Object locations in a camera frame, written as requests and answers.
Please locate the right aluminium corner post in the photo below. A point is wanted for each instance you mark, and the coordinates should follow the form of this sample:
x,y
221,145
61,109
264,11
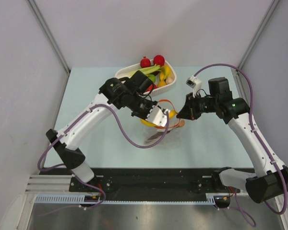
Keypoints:
x,y
259,32

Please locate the green lime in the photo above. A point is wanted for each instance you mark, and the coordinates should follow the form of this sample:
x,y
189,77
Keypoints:
x,y
152,77

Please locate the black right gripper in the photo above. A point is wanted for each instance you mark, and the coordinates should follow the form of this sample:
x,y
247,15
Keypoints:
x,y
189,111

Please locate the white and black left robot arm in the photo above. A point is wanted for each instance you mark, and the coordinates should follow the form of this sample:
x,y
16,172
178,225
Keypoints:
x,y
113,95

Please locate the aluminium frame rail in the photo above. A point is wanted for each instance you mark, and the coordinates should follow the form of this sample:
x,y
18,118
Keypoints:
x,y
118,189

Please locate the green white celery stalk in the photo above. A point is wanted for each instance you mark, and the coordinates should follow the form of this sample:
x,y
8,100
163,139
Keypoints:
x,y
147,70

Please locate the white garlic bulb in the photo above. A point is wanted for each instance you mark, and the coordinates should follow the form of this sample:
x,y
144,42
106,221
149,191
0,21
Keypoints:
x,y
169,80

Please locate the white perforated plastic basket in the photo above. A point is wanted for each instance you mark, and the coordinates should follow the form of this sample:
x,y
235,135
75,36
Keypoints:
x,y
122,72

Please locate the white slotted cable duct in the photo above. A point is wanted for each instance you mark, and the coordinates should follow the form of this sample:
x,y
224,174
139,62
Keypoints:
x,y
92,199

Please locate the clear zip bag red zipper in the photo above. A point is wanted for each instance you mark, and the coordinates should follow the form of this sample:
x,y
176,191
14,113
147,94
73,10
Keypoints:
x,y
170,122

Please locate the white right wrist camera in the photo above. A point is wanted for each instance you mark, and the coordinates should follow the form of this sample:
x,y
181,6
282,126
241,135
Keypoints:
x,y
195,83

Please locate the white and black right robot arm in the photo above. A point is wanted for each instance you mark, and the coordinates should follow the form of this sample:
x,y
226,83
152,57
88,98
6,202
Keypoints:
x,y
270,177

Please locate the red pomegranate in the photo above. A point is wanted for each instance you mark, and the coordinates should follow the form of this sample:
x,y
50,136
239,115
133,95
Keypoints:
x,y
145,62

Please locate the yellow banana bunch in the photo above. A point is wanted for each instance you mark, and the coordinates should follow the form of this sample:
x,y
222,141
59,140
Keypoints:
x,y
164,72
170,116

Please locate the red apple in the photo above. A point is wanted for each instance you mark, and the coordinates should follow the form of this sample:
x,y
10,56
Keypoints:
x,y
159,60

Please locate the left aluminium corner post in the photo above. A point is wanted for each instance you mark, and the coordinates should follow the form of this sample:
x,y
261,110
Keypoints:
x,y
33,6

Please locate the aluminium corner post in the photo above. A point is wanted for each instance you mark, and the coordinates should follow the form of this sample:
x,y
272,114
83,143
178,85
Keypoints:
x,y
259,32
33,6

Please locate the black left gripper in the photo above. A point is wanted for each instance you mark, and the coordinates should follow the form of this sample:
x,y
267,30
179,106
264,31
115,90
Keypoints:
x,y
144,116

